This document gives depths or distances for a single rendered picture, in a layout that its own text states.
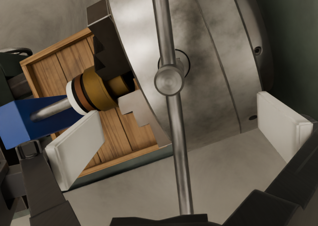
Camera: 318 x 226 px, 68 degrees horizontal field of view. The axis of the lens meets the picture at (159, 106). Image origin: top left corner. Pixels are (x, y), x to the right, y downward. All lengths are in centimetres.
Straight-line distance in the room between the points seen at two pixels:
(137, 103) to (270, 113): 27
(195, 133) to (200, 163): 128
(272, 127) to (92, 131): 13
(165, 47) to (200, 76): 9
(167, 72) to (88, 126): 7
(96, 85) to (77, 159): 24
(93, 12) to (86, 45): 35
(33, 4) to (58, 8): 19
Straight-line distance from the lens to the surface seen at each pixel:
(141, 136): 64
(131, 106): 40
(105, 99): 40
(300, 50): 27
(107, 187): 178
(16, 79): 84
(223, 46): 25
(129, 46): 26
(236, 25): 26
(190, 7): 26
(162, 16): 18
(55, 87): 72
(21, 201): 76
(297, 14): 27
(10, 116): 52
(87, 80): 41
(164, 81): 17
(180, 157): 20
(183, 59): 25
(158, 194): 170
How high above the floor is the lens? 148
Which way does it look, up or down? 78 degrees down
